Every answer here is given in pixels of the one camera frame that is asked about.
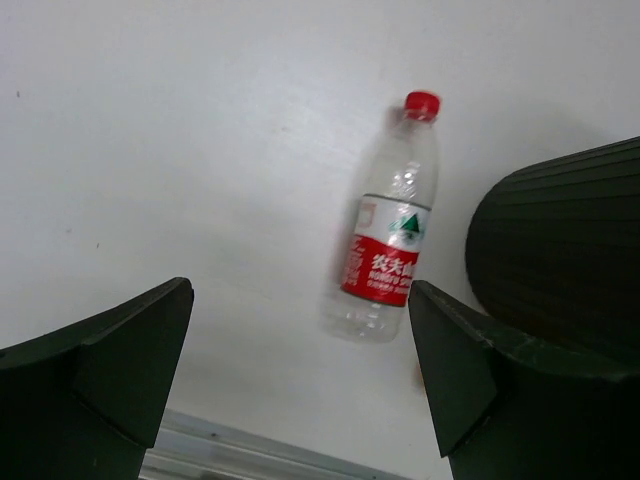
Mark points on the aluminium table front rail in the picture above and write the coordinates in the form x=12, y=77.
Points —
x=193, y=445

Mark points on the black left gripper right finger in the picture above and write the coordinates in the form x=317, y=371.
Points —
x=508, y=405

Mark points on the black plastic bin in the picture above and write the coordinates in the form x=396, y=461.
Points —
x=554, y=248

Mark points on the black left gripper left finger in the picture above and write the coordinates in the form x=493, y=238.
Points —
x=86, y=401

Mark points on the red label water bottle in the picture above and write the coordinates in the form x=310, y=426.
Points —
x=389, y=226

